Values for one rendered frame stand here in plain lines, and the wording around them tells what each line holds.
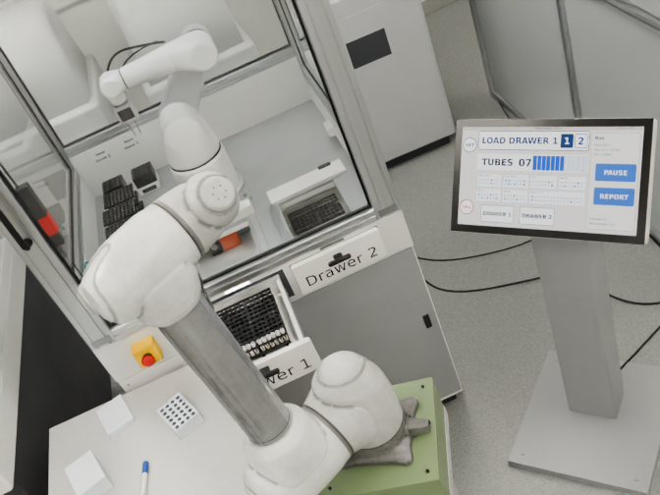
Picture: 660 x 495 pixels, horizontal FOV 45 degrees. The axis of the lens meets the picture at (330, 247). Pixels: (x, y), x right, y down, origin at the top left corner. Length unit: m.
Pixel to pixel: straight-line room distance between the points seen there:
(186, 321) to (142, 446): 1.00
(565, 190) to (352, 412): 0.83
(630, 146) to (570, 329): 0.71
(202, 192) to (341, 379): 0.56
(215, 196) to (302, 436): 0.56
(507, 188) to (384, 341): 0.79
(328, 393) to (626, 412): 1.42
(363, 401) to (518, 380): 1.42
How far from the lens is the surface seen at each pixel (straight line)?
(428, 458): 1.87
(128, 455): 2.41
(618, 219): 2.10
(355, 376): 1.72
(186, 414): 2.36
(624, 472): 2.78
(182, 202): 1.39
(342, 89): 2.17
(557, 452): 2.84
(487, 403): 3.04
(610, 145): 2.11
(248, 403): 1.59
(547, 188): 2.15
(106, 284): 1.36
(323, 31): 2.10
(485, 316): 3.33
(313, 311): 2.53
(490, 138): 2.21
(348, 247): 2.40
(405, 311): 2.65
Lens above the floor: 2.38
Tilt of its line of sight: 37 degrees down
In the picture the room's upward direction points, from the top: 23 degrees counter-clockwise
